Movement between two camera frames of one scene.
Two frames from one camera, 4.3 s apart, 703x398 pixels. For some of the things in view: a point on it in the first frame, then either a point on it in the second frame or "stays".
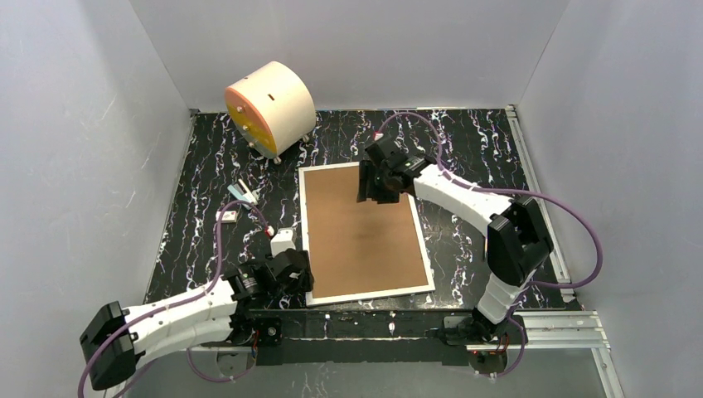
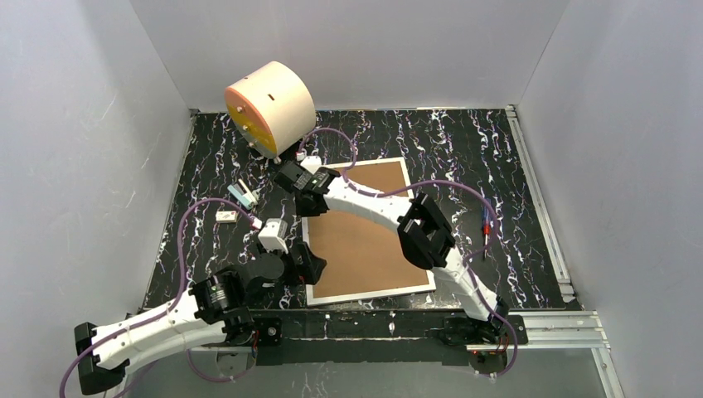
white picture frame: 358,250 stays
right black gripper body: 374,179 → 288,177
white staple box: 230,216 stays
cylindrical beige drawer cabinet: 272,109 stays
